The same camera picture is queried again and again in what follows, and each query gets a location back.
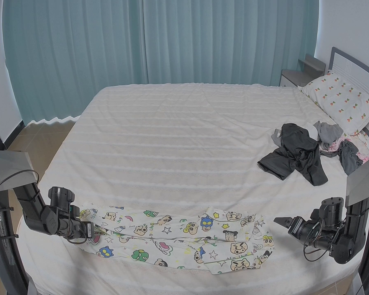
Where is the bed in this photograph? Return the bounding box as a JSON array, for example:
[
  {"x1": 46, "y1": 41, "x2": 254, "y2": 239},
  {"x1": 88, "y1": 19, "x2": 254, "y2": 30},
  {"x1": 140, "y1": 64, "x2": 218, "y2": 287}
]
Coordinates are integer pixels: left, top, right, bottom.
[{"x1": 17, "y1": 46, "x2": 369, "y2": 295}]

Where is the blue-green curtain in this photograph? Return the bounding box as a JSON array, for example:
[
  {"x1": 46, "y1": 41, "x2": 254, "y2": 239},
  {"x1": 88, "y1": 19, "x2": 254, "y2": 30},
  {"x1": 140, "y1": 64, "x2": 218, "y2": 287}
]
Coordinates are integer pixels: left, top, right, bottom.
[{"x1": 2, "y1": 0, "x2": 320, "y2": 125}]

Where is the white printed pyjama top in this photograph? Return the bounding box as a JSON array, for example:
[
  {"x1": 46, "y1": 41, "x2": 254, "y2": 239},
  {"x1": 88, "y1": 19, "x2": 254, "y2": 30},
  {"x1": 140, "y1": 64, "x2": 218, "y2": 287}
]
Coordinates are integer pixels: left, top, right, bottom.
[{"x1": 77, "y1": 206, "x2": 276, "y2": 275}]

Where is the white printed pillow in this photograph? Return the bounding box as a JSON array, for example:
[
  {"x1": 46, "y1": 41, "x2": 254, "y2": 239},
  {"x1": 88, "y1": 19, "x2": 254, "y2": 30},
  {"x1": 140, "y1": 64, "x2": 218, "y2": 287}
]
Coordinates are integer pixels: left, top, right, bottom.
[{"x1": 298, "y1": 72, "x2": 369, "y2": 136}]

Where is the grey white bedside table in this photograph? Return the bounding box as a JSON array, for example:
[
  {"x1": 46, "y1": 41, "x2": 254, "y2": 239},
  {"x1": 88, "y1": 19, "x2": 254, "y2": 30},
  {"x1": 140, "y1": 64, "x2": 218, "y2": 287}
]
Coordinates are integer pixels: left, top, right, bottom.
[{"x1": 280, "y1": 54, "x2": 326, "y2": 88}]

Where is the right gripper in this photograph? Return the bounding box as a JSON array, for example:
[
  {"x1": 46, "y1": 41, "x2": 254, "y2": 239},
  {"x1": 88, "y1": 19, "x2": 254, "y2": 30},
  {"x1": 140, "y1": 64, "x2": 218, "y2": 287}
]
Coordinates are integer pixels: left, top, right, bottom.
[{"x1": 288, "y1": 216, "x2": 320, "y2": 246}]

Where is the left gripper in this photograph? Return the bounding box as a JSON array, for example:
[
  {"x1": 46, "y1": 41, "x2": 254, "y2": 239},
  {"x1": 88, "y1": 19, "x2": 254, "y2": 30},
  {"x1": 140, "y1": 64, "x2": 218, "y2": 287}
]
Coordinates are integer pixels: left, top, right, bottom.
[{"x1": 63, "y1": 221, "x2": 96, "y2": 244}]

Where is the dark grey garment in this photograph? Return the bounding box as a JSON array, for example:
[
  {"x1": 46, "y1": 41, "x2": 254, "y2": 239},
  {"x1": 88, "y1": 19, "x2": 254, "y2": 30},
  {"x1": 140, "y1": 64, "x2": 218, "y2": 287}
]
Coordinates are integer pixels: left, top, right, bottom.
[{"x1": 320, "y1": 140, "x2": 363, "y2": 175}]

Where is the pink garment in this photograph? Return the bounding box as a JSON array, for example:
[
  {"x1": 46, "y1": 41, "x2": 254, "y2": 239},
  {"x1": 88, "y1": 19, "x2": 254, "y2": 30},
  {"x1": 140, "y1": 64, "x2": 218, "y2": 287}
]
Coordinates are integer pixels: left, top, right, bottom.
[{"x1": 320, "y1": 135, "x2": 369, "y2": 162}]

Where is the black garment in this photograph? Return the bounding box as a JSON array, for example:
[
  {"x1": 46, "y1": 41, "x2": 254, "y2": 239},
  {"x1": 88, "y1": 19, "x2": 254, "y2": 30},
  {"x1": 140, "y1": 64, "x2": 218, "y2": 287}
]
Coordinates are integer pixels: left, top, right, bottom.
[{"x1": 258, "y1": 123, "x2": 329, "y2": 187}]

